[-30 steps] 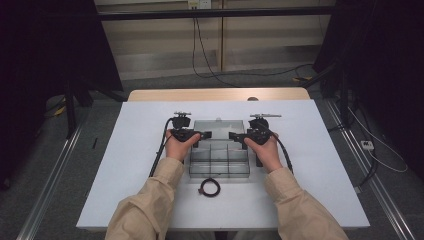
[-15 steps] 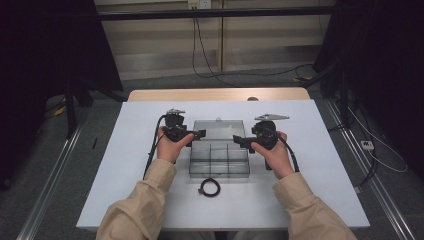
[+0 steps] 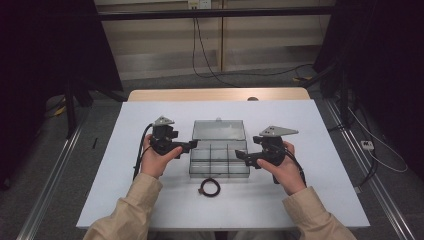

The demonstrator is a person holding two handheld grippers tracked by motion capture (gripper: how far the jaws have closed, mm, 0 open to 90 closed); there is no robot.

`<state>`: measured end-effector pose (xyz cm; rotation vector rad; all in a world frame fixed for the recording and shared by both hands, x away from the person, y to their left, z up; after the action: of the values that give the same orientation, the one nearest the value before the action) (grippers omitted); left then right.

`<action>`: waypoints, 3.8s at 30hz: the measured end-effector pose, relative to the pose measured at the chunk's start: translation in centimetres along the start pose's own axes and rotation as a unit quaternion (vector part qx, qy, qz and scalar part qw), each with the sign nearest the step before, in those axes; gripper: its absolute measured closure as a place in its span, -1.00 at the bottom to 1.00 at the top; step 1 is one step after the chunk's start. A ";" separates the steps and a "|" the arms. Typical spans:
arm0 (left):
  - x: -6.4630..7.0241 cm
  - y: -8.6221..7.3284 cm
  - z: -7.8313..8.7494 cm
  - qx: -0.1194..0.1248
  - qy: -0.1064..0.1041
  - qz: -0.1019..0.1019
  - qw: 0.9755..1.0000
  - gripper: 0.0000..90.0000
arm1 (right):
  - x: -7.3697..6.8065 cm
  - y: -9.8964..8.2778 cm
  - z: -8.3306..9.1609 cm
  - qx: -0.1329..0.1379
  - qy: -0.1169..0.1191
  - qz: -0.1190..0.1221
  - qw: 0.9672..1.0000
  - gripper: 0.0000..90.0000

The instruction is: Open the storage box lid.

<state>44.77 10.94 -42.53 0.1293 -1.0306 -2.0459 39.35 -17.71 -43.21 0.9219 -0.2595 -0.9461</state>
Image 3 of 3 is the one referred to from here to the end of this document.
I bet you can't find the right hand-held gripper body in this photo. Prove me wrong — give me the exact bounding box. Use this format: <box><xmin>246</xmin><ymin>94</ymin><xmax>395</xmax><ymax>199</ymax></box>
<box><xmin>252</xmin><ymin>125</ymin><xmax>300</xmax><ymax>169</ymax></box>

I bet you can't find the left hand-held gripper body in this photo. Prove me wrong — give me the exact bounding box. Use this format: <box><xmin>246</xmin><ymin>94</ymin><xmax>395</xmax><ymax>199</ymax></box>
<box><xmin>148</xmin><ymin>115</ymin><xmax>181</xmax><ymax>157</ymax></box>

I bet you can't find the transparent grey plastic compartment box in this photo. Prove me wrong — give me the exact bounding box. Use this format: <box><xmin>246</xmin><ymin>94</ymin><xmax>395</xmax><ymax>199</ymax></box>
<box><xmin>188</xmin><ymin>117</ymin><xmax>251</xmax><ymax>179</ymax></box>

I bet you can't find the person's left hand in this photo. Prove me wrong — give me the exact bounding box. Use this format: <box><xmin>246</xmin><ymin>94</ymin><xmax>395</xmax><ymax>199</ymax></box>
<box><xmin>139</xmin><ymin>134</ymin><xmax>184</xmax><ymax>180</ymax></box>

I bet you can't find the person's right hand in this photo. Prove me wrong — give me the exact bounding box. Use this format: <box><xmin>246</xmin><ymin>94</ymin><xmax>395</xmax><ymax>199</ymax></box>
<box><xmin>256</xmin><ymin>141</ymin><xmax>307</xmax><ymax>197</ymax></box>

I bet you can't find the light wooden table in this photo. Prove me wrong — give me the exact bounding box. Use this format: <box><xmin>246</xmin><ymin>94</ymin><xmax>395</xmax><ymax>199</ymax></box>
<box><xmin>127</xmin><ymin>87</ymin><xmax>311</xmax><ymax>103</ymax></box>

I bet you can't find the black metal stand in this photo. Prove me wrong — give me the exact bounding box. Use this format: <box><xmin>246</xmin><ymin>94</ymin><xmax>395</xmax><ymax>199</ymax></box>
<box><xmin>299</xmin><ymin>62</ymin><xmax>355</xmax><ymax>130</ymax></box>
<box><xmin>62</xmin><ymin>79</ymin><xmax>128</xmax><ymax>140</ymax></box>

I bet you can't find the black horizontal metal bar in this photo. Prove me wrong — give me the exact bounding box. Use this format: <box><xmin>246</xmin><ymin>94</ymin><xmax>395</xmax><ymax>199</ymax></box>
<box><xmin>97</xmin><ymin>5</ymin><xmax>336</xmax><ymax>22</ymax></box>

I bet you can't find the black curtain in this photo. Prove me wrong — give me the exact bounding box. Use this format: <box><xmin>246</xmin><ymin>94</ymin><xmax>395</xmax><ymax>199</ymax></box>
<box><xmin>312</xmin><ymin>0</ymin><xmax>424</xmax><ymax>172</ymax></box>
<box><xmin>0</xmin><ymin>0</ymin><xmax>123</xmax><ymax>192</ymax></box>

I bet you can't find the left hand-held gripper black cable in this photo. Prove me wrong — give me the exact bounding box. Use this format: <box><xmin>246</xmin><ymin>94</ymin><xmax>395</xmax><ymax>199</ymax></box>
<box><xmin>132</xmin><ymin>122</ymin><xmax>155</xmax><ymax>182</ymax></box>

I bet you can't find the hand-held gripper black cable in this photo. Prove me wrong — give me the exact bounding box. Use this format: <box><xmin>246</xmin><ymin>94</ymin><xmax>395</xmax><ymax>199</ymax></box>
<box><xmin>282</xmin><ymin>147</ymin><xmax>308</xmax><ymax>186</ymax></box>
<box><xmin>132</xmin><ymin>122</ymin><xmax>155</xmax><ymax>182</ymax></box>

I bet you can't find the right hand-held gripper black cable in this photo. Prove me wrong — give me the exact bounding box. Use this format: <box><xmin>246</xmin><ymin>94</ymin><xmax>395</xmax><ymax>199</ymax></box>
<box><xmin>282</xmin><ymin>147</ymin><xmax>308</xmax><ymax>186</ymax></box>

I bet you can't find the black wall cable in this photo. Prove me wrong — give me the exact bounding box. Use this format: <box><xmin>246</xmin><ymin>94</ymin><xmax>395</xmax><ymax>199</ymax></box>
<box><xmin>191</xmin><ymin>16</ymin><xmax>242</xmax><ymax>89</ymax></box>
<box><xmin>194</xmin><ymin>16</ymin><xmax>314</xmax><ymax>78</ymax></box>

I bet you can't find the aluminium floor rail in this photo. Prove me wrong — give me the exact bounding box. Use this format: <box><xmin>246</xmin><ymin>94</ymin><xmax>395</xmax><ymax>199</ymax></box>
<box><xmin>324</xmin><ymin>97</ymin><xmax>417</xmax><ymax>240</ymax></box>
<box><xmin>15</xmin><ymin>109</ymin><xmax>92</xmax><ymax>240</ymax></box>

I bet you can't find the black floor cable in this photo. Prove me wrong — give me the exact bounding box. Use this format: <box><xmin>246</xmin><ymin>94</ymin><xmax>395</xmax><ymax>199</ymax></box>
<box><xmin>352</xmin><ymin>99</ymin><xmax>380</xmax><ymax>188</ymax></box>

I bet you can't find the white floor cable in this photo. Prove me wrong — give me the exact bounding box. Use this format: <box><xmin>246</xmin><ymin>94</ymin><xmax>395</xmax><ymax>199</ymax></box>
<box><xmin>346</xmin><ymin>105</ymin><xmax>410</xmax><ymax>174</ymax></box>

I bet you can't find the white wall outlet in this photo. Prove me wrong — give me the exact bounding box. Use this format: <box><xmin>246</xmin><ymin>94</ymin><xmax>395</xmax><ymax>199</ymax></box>
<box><xmin>187</xmin><ymin>0</ymin><xmax>213</xmax><ymax>10</ymax></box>

